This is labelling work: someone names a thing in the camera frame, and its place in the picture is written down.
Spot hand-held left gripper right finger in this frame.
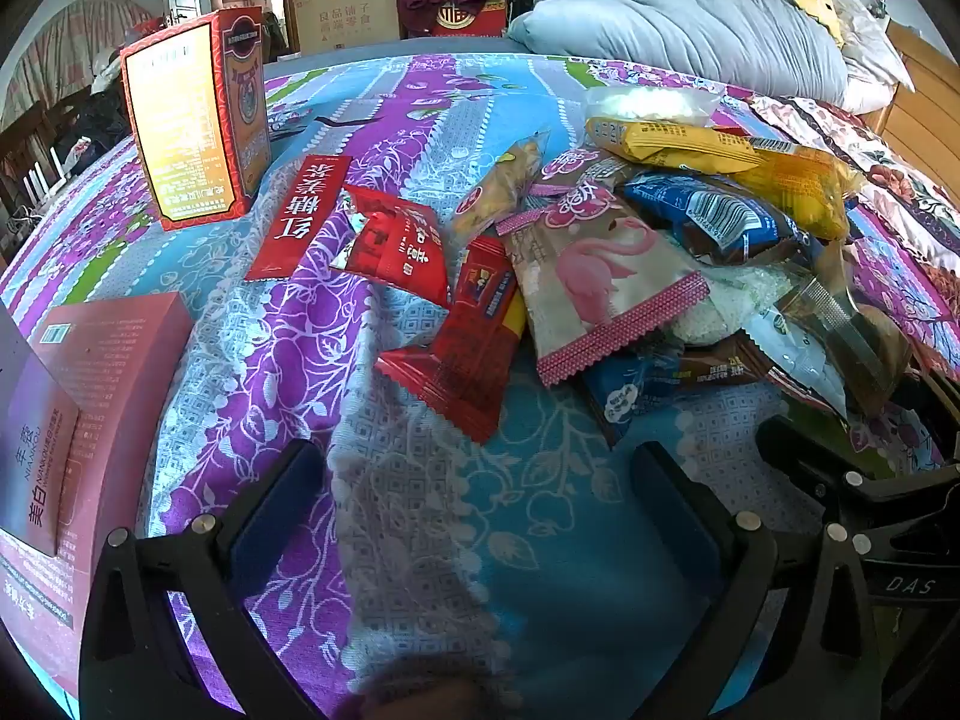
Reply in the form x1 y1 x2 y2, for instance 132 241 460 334
630 441 884 720

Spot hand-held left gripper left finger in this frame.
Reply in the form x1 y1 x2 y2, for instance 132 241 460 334
79 439 327 720

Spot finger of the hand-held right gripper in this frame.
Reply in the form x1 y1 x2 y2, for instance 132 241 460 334
756 412 960 550
896 369 960 462

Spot clear pastry packet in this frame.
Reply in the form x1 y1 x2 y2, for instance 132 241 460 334
778 238 914 422

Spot red yellow snack packet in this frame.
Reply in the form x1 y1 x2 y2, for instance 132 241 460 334
374 234 528 445

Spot red candy packet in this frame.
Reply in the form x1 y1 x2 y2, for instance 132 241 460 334
330 185 452 308

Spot long red sachet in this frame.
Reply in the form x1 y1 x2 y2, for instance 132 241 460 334
244 155 354 283

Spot white green snack packet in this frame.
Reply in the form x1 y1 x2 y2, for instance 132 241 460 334
741 307 850 422

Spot brown snack packet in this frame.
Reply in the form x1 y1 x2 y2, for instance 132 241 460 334
677 336 782 392

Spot blue white snack packet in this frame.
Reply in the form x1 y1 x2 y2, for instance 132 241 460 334
580 349 685 452

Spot purple floral bedsheet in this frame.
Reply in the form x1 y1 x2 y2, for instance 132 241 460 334
0 52 960 720

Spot clear rice cracker packet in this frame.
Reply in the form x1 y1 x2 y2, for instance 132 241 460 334
670 261 797 347

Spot pink flat carton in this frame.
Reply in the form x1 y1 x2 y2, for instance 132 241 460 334
0 291 195 695

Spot blue barcode snack packet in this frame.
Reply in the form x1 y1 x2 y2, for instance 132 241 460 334
622 171 820 269

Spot wooden headboard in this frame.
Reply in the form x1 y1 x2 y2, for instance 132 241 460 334
872 21 960 205

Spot small pink floral packet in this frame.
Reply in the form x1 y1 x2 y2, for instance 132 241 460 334
534 146 640 200

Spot white pillow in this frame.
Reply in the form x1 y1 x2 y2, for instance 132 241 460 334
823 0 917 115

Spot clear white snack packet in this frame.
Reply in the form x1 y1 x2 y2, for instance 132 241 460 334
583 85 722 130

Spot clear cookie packet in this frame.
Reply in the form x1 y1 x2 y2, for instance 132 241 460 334
448 130 553 242

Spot orange red upright carton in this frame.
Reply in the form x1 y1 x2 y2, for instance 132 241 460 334
120 6 272 233

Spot white routers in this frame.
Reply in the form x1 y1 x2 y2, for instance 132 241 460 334
21 148 70 205

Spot yellow cloth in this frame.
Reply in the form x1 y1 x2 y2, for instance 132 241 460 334
793 0 846 44

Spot dark wooden desk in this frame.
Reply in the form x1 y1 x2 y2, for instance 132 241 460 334
0 86 95 265

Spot grey blue duvet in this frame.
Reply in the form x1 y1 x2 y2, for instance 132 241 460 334
506 0 850 107

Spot grey bed cover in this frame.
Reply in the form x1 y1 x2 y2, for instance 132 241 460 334
262 34 527 77

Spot striped pink cover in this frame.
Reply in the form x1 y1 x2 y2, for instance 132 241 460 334
6 0 160 115

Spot red gift box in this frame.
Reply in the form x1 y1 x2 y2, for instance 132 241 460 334
431 0 509 38

